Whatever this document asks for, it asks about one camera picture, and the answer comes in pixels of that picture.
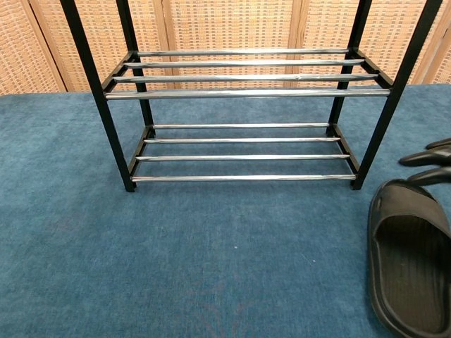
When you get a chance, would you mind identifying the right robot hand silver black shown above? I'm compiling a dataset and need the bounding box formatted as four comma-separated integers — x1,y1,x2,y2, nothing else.
398,137,451,187

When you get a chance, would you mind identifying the black rubber slide sandal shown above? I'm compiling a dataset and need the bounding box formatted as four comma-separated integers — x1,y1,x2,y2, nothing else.
366,178,451,338

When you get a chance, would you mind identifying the black metal shoe rack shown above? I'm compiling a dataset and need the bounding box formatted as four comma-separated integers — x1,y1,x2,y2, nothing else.
59,0,443,193

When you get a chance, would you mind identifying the woven wicker folding screen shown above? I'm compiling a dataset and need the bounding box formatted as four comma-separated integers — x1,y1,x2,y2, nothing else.
0,0,451,96

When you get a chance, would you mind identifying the blue carpet mat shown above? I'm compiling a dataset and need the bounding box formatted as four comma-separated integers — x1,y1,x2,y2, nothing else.
0,83,451,338

